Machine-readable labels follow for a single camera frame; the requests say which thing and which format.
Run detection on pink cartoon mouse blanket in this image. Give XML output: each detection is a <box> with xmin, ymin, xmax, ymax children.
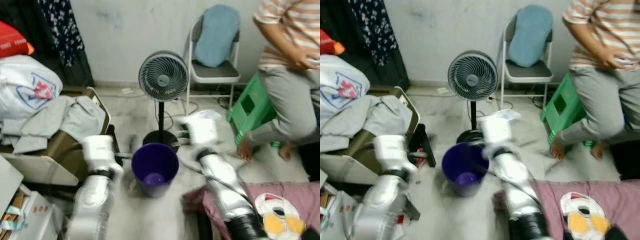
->
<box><xmin>182</xmin><ymin>181</ymin><xmax>321</xmax><ymax>240</ymax></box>
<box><xmin>492</xmin><ymin>179</ymin><xmax>640</xmax><ymax>240</ymax></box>

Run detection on purple plastic bin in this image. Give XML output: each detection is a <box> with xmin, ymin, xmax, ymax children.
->
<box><xmin>131</xmin><ymin>142</ymin><xmax>180</xmax><ymax>198</ymax></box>
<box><xmin>441</xmin><ymin>142</ymin><xmax>488</xmax><ymax>197</ymax></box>

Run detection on grey clothes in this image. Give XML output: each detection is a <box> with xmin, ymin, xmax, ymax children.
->
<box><xmin>320</xmin><ymin>95</ymin><xmax>416</xmax><ymax>153</ymax></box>
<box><xmin>0</xmin><ymin>95</ymin><xmax>107</xmax><ymax>155</ymax></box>

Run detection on grey standing fan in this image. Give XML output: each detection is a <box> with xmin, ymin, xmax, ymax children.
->
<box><xmin>447</xmin><ymin>50</ymin><xmax>499</xmax><ymax>146</ymax></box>
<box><xmin>138</xmin><ymin>50</ymin><xmax>189</xmax><ymax>151</ymax></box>

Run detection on green plastic stool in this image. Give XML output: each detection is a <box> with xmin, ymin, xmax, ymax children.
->
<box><xmin>227</xmin><ymin>72</ymin><xmax>281</xmax><ymax>148</ymax></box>
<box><xmin>540</xmin><ymin>72</ymin><xmax>596</xmax><ymax>148</ymax></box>

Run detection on white folding chair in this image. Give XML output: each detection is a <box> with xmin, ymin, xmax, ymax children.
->
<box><xmin>186</xmin><ymin>12</ymin><xmax>242</xmax><ymax>116</ymax></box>
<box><xmin>500</xmin><ymin>12</ymin><xmax>555</xmax><ymax>108</ymax></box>

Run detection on beige open box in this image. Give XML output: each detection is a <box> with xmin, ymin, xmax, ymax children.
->
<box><xmin>320</xmin><ymin>86</ymin><xmax>421</xmax><ymax>183</ymax></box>
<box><xmin>0</xmin><ymin>87</ymin><xmax>113</xmax><ymax>187</ymax></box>

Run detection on blue cushion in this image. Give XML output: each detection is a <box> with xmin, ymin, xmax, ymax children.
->
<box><xmin>507</xmin><ymin>4</ymin><xmax>555</xmax><ymax>68</ymax></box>
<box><xmin>194</xmin><ymin>4</ymin><xmax>242</xmax><ymax>68</ymax></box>

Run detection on white bag with logo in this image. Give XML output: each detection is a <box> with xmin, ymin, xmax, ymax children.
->
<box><xmin>320</xmin><ymin>67</ymin><xmax>371</xmax><ymax>123</ymax></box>
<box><xmin>0</xmin><ymin>55</ymin><xmax>63</xmax><ymax>121</ymax></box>

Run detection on person in striped shirt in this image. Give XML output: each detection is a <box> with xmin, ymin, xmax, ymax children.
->
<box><xmin>237</xmin><ymin>0</ymin><xmax>321</xmax><ymax>162</ymax></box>
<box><xmin>550</xmin><ymin>0</ymin><xmax>640</xmax><ymax>161</ymax></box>

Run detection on white storage box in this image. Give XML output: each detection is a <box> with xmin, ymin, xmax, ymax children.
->
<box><xmin>320</xmin><ymin>170</ymin><xmax>361</xmax><ymax>240</ymax></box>
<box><xmin>0</xmin><ymin>155</ymin><xmax>66</xmax><ymax>240</ymax></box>

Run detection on black suitcase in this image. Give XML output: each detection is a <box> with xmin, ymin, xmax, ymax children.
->
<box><xmin>300</xmin><ymin>142</ymin><xmax>321</xmax><ymax>183</ymax></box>
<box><xmin>611</xmin><ymin>140</ymin><xmax>640</xmax><ymax>181</ymax></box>

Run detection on dark floral cloth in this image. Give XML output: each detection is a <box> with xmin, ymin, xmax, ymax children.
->
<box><xmin>350</xmin><ymin>0</ymin><xmax>411</xmax><ymax>86</ymax></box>
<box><xmin>37</xmin><ymin>0</ymin><xmax>93</xmax><ymax>86</ymax></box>

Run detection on red bag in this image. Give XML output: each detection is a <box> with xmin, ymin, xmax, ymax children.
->
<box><xmin>320</xmin><ymin>29</ymin><xmax>346</xmax><ymax>56</ymax></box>
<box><xmin>0</xmin><ymin>20</ymin><xmax>35</xmax><ymax>58</ymax></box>

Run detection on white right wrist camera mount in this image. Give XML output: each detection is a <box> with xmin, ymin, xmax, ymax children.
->
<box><xmin>182</xmin><ymin>114</ymin><xmax>219</xmax><ymax>151</ymax></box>
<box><xmin>480</xmin><ymin>114</ymin><xmax>516</xmax><ymax>148</ymax></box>

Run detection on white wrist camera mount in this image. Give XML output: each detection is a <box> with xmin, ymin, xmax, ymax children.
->
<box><xmin>81</xmin><ymin>135</ymin><xmax>117</xmax><ymax>173</ymax></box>
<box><xmin>372</xmin><ymin>134</ymin><xmax>413</xmax><ymax>173</ymax></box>
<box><xmin>182</xmin><ymin>114</ymin><xmax>219</xmax><ymax>151</ymax></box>
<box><xmin>480</xmin><ymin>114</ymin><xmax>516</xmax><ymax>148</ymax></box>

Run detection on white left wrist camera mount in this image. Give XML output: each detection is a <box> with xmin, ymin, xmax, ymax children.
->
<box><xmin>81</xmin><ymin>135</ymin><xmax>117</xmax><ymax>173</ymax></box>
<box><xmin>372</xmin><ymin>134</ymin><xmax>413</xmax><ymax>173</ymax></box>

